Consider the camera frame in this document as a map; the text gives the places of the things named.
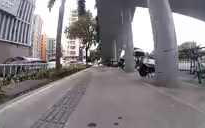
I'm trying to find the distant high-rise buildings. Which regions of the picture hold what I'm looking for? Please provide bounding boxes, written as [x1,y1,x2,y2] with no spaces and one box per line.
[31,9,88,63]

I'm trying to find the white metal railing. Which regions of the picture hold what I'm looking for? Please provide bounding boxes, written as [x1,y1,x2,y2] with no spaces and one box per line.
[0,61,58,78]

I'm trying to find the concrete overpass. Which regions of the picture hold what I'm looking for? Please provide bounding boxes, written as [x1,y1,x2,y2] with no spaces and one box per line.
[95,0,205,64]

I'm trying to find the large grey concrete pillar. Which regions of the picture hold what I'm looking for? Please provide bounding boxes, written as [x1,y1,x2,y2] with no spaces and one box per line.
[147,0,182,87]

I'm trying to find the grey striped building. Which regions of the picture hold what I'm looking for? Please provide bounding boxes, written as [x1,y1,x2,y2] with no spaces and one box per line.
[0,0,37,65]

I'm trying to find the dark tactile paving strip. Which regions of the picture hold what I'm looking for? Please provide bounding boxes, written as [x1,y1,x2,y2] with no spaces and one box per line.
[29,75,92,128]

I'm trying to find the parked car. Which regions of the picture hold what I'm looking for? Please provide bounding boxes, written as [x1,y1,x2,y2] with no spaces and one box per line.
[3,55,43,66]

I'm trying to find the parked bicycle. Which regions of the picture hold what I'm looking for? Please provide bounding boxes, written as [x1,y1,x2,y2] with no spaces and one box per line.
[189,48,205,84]

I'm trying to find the row of parked motorcycles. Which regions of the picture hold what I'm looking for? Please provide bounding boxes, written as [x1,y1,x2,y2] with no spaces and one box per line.
[103,47,157,78]

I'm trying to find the distant trees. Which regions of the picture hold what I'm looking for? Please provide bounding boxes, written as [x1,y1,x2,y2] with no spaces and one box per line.
[177,41,205,61]

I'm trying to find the grey concrete pavement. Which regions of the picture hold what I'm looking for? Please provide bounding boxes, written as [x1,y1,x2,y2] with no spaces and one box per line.
[0,65,205,128]

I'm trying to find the grey concrete kerb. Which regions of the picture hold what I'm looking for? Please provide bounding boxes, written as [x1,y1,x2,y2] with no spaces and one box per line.
[0,66,93,118]

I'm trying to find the planting bed with low bushes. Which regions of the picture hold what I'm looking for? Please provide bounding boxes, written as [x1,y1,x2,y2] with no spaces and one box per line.
[0,64,88,108]

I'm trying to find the leafy green tree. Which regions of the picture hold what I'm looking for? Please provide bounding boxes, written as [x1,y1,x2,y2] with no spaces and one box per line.
[63,9,100,66]

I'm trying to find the tall palm tree trunk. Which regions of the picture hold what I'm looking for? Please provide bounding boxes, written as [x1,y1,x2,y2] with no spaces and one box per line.
[47,0,67,70]

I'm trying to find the metal fence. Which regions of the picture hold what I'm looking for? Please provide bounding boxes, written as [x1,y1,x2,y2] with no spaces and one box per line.
[177,45,205,73]

